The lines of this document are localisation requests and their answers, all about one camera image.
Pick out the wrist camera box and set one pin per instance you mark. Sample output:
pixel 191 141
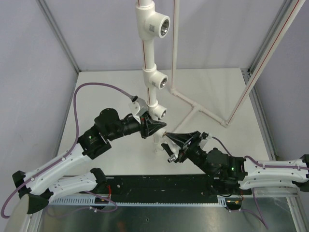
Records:
pixel 138 106
pixel 205 137

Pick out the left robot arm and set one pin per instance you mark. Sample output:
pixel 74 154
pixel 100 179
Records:
pixel 45 184

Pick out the aluminium table frame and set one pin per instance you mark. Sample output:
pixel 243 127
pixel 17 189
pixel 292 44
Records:
pixel 269 209

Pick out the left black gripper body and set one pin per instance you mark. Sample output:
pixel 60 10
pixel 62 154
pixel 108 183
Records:
pixel 128 127

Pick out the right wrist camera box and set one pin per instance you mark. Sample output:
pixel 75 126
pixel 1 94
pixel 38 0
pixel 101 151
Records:
pixel 205 137

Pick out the white PVC pipe frame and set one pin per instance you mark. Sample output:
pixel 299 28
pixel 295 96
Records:
pixel 192 34

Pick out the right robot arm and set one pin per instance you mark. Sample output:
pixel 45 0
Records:
pixel 227 174

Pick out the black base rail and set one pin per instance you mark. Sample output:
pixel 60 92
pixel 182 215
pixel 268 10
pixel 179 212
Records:
pixel 178 188

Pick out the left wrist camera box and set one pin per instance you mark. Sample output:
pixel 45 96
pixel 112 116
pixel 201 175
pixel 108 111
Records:
pixel 138 106

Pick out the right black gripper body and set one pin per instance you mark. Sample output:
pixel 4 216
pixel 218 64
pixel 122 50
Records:
pixel 198 156

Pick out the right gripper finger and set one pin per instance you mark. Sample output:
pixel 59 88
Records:
pixel 182 155
pixel 184 140

